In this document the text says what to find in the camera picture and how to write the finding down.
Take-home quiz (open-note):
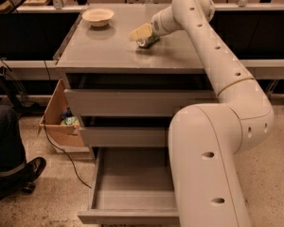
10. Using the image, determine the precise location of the grey open bottom drawer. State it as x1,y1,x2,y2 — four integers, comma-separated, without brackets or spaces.
78,148,179,225

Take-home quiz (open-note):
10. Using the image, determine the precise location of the black workbench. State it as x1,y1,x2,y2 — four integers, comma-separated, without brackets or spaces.
211,3,284,79
0,7,80,80

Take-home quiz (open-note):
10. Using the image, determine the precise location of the person's dark trouser leg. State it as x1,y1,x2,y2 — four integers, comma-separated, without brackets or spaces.
0,105,27,177

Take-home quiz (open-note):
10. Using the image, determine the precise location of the grey middle drawer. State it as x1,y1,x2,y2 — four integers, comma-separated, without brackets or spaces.
80,127,169,148

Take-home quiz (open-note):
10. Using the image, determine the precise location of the grey top drawer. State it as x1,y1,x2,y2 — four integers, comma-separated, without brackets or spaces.
64,89,218,117

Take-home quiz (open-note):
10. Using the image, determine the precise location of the black floor cable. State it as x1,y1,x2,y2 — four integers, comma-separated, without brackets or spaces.
43,60,93,190

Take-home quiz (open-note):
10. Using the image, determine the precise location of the left black workbench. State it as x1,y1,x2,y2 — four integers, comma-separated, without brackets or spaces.
0,7,80,80

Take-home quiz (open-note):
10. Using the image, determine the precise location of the black leather shoe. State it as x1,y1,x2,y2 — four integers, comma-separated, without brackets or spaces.
0,157,46,195

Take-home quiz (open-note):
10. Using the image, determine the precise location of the white ceramic bowl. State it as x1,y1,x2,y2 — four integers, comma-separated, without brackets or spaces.
82,8,115,27

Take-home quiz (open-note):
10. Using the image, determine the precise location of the grey drawer cabinet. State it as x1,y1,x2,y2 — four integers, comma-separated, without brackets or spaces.
56,3,226,163

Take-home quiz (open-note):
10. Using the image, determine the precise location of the black chair base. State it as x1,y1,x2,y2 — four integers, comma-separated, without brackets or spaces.
0,58,40,113

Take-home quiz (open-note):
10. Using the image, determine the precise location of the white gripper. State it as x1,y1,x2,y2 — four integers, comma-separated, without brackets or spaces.
129,7,182,41

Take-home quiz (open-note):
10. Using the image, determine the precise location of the green packet in box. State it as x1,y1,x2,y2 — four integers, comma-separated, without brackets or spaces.
61,116,80,126

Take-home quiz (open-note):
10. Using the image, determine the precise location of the right black workbench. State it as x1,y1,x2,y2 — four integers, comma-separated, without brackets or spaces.
211,3,284,79

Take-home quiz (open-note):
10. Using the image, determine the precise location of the cardboard box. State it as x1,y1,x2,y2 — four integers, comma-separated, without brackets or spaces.
39,79,84,151

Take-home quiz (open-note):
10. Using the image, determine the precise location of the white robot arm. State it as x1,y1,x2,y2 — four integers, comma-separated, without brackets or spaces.
130,0,275,227

